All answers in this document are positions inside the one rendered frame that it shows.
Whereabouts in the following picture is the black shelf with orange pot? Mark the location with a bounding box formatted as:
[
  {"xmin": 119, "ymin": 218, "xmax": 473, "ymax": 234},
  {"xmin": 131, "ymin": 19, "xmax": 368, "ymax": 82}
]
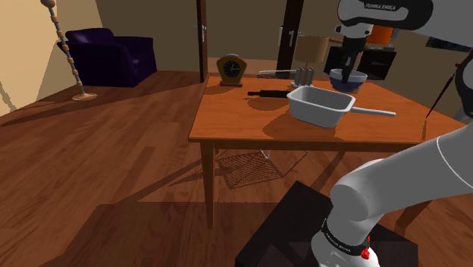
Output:
[{"xmin": 324, "ymin": 24, "xmax": 399, "ymax": 81}]

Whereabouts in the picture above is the blue and white bowl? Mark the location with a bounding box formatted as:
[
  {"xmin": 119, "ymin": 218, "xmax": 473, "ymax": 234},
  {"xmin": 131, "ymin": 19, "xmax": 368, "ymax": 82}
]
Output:
[{"xmin": 328, "ymin": 68, "xmax": 368, "ymax": 93}]

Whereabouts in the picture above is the dark wooden door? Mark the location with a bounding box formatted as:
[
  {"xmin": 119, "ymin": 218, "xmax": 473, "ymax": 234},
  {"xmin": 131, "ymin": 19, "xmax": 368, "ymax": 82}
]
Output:
[
  {"xmin": 276, "ymin": 0, "xmax": 305, "ymax": 72},
  {"xmin": 194, "ymin": 0, "xmax": 209, "ymax": 83}
]

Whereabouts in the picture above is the black rolling pin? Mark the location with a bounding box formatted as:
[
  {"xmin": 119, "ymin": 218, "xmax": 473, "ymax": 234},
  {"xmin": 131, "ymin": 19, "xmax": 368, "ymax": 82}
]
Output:
[{"xmin": 246, "ymin": 89, "xmax": 291, "ymax": 99}]

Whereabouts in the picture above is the dark red thin stick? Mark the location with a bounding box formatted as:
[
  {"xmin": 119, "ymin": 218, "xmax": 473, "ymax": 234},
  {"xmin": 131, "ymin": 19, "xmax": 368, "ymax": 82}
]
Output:
[{"xmin": 424, "ymin": 71, "xmax": 456, "ymax": 120}]

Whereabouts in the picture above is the yellow table clock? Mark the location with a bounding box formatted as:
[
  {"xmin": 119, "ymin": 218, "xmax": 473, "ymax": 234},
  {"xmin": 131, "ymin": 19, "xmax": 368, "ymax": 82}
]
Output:
[{"xmin": 215, "ymin": 53, "xmax": 248, "ymax": 88}]

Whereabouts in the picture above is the wooden table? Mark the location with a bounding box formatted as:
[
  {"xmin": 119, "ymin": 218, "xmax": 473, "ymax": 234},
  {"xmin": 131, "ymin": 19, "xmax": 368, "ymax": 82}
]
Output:
[{"xmin": 188, "ymin": 71, "xmax": 467, "ymax": 237}]

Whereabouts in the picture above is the dark robot stand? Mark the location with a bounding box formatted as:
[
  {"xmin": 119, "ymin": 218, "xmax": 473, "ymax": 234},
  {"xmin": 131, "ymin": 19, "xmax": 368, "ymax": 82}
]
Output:
[{"xmin": 234, "ymin": 180, "xmax": 419, "ymax": 267}]

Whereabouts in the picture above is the dark purple armchair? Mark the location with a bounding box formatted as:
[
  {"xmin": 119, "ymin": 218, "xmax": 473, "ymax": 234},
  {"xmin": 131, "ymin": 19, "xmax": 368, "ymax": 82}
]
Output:
[{"xmin": 56, "ymin": 27, "xmax": 158, "ymax": 89}]

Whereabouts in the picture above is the beaded floor lamp pole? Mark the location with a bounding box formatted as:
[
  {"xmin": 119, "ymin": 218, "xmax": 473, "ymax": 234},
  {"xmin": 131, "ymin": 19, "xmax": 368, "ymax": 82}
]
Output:
[{"xmin": 39, "ymin": 0, "xmax": 99, "ymax": 102}]

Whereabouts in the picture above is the white saucepan with handle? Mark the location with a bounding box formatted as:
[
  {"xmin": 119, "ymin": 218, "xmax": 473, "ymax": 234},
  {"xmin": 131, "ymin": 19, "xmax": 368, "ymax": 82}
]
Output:
[{"xmin": 286, "ymin": 85, "xmax": 397, "ymax": 129}]

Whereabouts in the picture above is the wire rack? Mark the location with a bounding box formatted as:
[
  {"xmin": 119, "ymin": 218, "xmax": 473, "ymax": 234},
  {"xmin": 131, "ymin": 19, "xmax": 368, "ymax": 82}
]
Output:
[{"xmin": 257, "ymin": 68, "xmax": 299, "ymax": 80}]

